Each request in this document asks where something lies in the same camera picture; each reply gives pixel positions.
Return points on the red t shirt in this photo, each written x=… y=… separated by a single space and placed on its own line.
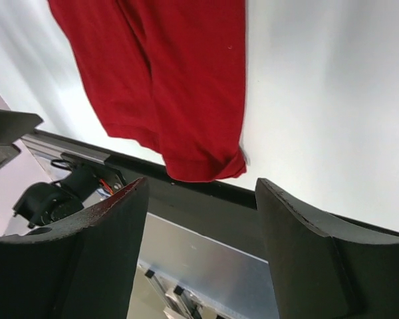
x=167 y=74

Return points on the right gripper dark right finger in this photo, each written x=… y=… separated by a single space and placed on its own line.
x=326 y=266

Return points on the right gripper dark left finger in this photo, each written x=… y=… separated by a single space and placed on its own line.
x=82 y=266

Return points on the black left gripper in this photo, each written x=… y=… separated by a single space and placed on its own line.
x=14 y=125

